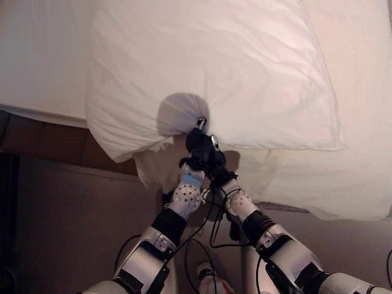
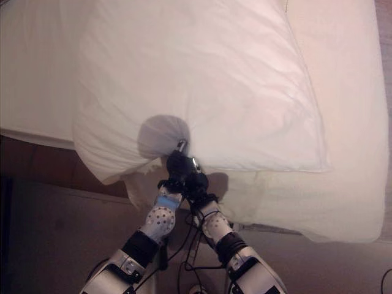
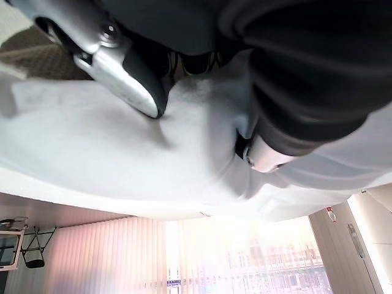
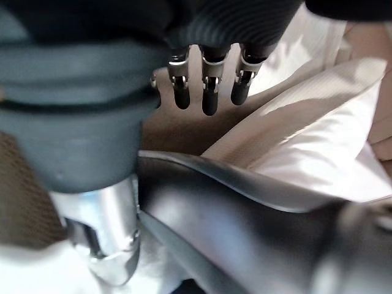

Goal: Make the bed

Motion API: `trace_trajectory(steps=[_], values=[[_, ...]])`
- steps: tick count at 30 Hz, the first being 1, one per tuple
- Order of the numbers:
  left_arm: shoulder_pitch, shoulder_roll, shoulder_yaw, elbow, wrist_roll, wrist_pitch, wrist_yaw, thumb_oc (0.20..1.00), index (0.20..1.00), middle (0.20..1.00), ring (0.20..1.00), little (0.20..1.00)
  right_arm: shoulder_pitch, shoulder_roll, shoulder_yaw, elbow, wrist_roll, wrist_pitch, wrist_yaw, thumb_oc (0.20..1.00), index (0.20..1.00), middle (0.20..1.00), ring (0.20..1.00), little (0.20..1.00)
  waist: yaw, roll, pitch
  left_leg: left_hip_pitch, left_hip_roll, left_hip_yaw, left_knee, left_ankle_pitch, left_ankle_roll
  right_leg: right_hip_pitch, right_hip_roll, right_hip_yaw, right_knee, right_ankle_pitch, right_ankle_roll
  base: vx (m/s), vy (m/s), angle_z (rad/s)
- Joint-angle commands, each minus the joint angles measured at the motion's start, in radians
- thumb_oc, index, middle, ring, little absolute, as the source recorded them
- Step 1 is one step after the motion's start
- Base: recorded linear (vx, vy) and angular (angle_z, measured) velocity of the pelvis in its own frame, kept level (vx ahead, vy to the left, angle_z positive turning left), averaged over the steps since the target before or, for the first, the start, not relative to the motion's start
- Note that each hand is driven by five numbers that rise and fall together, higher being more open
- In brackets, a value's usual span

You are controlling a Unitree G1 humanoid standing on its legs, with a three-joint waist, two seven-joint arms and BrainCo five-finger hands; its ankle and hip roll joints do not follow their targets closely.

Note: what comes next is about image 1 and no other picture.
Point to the brown wooden bed frame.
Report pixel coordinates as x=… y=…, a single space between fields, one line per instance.
x=46 y=137

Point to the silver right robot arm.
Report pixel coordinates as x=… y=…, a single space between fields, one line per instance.
x=284 y=254

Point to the white object with red mark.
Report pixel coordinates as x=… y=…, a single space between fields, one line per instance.
x=209 y=280

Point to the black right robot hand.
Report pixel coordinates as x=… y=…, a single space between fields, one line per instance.
x=219 y=167

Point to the white pillow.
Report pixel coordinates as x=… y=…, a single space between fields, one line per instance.
x=214 y=61

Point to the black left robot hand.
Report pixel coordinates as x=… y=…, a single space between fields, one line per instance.
x=199 y=142

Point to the dark bedside furniture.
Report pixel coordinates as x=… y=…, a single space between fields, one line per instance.
x=6 y=214

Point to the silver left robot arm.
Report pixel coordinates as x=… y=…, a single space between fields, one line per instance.
x=144 y=260

